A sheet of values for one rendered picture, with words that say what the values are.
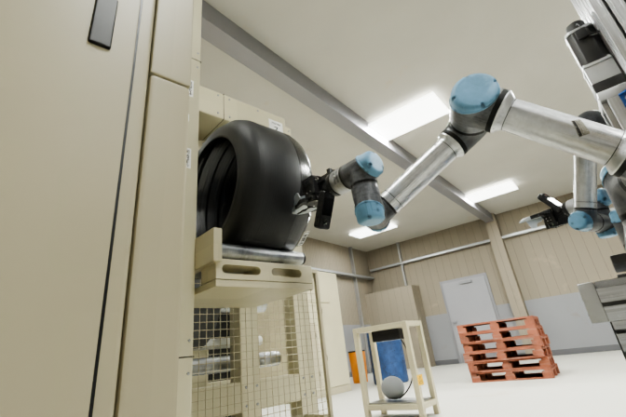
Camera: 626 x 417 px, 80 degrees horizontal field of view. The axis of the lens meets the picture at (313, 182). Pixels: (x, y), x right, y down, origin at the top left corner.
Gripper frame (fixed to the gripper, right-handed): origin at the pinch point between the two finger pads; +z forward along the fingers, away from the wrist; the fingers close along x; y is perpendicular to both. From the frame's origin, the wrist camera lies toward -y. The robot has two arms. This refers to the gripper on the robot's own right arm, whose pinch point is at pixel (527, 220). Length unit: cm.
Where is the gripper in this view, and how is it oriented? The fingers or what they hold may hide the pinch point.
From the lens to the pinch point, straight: 207.2
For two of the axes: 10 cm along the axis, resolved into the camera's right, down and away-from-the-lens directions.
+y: 2.3, 9.0, -3.6
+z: -4.2, 4.3, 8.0
